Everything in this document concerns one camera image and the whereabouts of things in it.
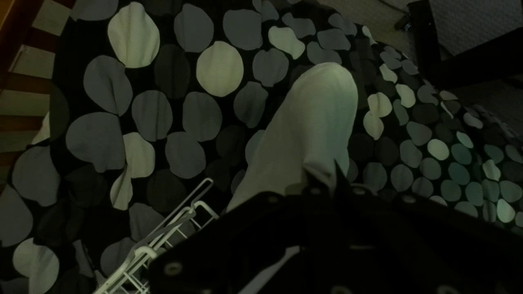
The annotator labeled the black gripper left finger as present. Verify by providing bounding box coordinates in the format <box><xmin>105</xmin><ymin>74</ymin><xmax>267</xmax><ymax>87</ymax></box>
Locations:
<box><xmin>295</xmin><ymin>167</ymin><xmax>334</xmax><ymax>211</ymax></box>

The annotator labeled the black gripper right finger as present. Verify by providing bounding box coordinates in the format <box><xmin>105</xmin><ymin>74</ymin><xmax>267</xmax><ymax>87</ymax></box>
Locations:
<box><xmin>331</xmin><ymin>161</ymin><xmax>367</xmax><ymax>210</ymax></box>

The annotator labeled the white towel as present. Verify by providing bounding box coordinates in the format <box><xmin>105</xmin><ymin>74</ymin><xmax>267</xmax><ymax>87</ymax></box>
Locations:
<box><xmin>225</xmin><ymin>61</ymin><xmax>360</xmax><ymax>216</ymax></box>

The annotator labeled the black grey spotted duvet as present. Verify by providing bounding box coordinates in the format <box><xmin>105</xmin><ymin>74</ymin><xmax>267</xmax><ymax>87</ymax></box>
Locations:
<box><xmin>0</xmin><ymin>0</ymin><xmax>523</xmax><ymax>294</ymax></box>

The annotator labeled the white wire shelf rack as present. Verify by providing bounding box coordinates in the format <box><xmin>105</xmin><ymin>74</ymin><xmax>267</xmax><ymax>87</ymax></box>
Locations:
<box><xmin>92</xmin><ymin>177</ymin><xmax>220</xmax><ymax>294</ymax></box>

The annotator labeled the black metal stand frame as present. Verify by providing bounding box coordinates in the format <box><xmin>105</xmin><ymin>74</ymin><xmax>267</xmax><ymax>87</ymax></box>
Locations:
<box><xmin>405</xmin><ymin>0</ymin><xmax>523</xmax><ymax>92</ymax></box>

